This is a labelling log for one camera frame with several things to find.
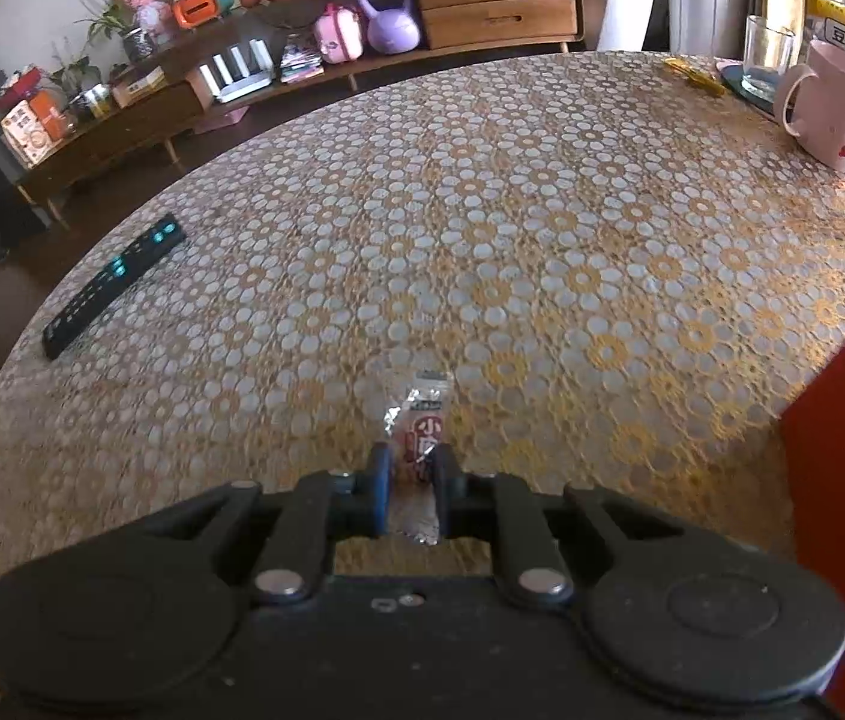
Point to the wooden sideboard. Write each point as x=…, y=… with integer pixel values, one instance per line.
x=490, y=7

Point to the pink flower bouquet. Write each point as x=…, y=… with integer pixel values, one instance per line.
x=145, y=4

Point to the pink toy case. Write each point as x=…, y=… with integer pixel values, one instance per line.
x=340, y=36

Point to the small green potted plant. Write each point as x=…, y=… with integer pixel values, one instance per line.
x=77, y=90

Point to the small clear snack packet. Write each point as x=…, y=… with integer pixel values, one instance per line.
x=422, y=427

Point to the clear drinking glass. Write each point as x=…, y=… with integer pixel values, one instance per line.
x=770, y=56

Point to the black remote teal buttons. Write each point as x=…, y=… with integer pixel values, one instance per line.
x=111, y=289

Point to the pink mug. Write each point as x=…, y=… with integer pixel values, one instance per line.
x=839, y=116

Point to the dark round coaster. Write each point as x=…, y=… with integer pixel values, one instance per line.
x=737, y=86

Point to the orange teal tissue holder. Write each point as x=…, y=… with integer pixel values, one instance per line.
x=201, y=6

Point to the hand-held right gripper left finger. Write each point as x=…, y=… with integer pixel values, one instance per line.
x=380, y=495

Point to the stack of magazines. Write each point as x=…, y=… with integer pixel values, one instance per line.
x=302, y=60

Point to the purple kettlebell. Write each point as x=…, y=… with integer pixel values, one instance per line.
x=390, y=22

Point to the small cardboard box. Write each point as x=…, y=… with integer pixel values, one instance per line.
x=139, y=86

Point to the orange white toy box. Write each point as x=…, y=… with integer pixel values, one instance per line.
x=32, y=127

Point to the yellow candy wrapper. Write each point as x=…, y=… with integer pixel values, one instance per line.
x=692, y=75

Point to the white router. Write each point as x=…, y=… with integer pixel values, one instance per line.
x=239, y=75

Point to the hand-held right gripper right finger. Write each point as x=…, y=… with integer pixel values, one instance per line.
x=442, y=491

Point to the small leafy potted plant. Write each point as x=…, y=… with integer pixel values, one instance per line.
x=122, y=26

